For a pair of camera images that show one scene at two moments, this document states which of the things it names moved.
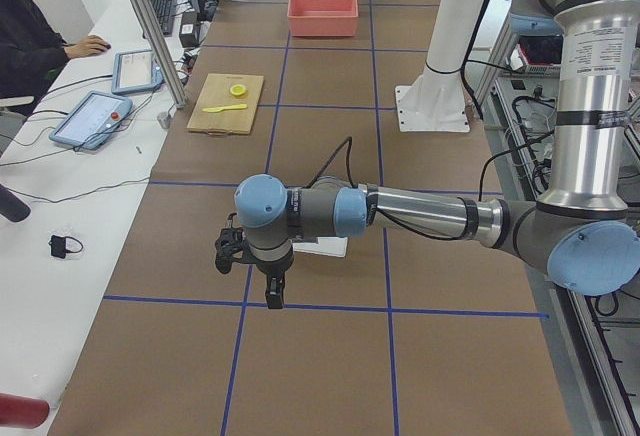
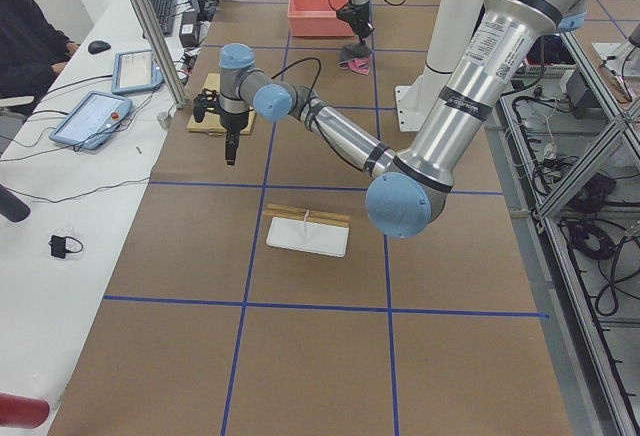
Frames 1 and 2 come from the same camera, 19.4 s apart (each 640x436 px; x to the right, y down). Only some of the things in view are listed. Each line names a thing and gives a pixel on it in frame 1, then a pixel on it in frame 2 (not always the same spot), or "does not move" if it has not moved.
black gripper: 232,245 -> 207,100
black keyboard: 165,7 does not move
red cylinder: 22,412 does not move
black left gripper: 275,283 -> 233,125
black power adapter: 189,29 does not move
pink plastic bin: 323,13 does not move
